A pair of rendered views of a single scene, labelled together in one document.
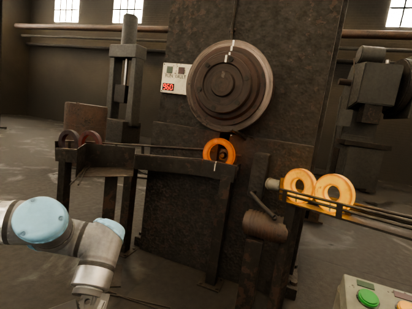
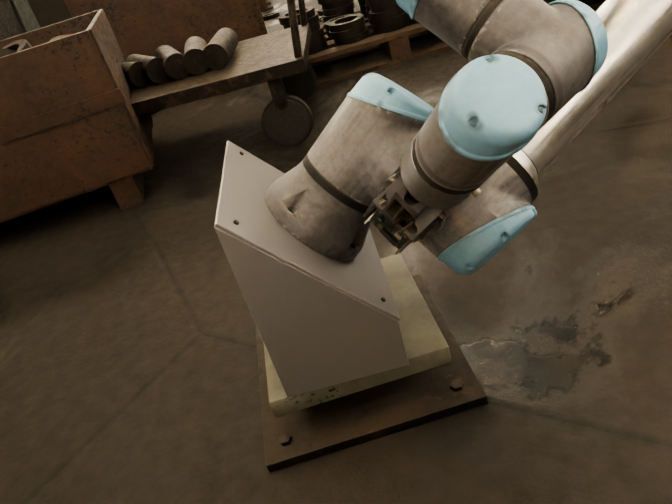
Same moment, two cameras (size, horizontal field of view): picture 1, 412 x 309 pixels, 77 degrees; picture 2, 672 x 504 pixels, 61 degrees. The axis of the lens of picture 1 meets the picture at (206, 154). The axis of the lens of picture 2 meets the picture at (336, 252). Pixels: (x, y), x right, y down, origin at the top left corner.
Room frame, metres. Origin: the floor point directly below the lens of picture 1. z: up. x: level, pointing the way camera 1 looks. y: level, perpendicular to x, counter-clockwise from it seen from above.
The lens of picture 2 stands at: (1.07, -0.10, 0.80)
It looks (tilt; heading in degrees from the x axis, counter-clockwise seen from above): 32 degrees down; 159
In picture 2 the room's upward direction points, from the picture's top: 17 degrees counter-clockwise
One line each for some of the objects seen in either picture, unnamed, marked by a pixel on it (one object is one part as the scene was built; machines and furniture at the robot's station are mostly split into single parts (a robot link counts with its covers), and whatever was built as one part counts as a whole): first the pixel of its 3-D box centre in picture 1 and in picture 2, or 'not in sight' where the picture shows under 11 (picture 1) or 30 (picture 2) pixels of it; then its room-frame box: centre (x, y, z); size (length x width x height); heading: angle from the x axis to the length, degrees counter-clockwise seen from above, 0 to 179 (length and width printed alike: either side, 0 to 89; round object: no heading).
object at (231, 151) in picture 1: (218, 154); not in sight; (1.42, -0.07, 0.75); 0.18 x 0.03 x 0.18; 69
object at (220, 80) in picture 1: (223, 84); not in sight; (1.33, -0.04, 1.11); 0.28 x 0.06 x 0.28; 71
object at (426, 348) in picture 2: not in sight; (344, 325); (0.25, 0.18, 0.10); 0.32 x 0.32 x 0.04; 70
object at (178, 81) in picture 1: (181, 79); not in sight; (1.64, 0.22, 1.15); 0.26 x 0.02 x 0.18; 71
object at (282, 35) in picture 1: (239, 131); not in sight; (1.83, -0.21, 0.88); 1.08 x 0.73 x 1.76; 71
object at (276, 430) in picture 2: not in sight; (351, 348); (0.25, 0.18, 0.04); 0.40 x 0.40 x 0.08; 70
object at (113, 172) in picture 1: (103, 214); not in sight; (1.31, 0.49, 0.36); 0.26 x 0.20 x 0.72; 106
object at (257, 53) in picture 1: (228, 87); not in sight; (1.42, -0.07, 1.11); 0.47 x 0.06 x 0.47; 71
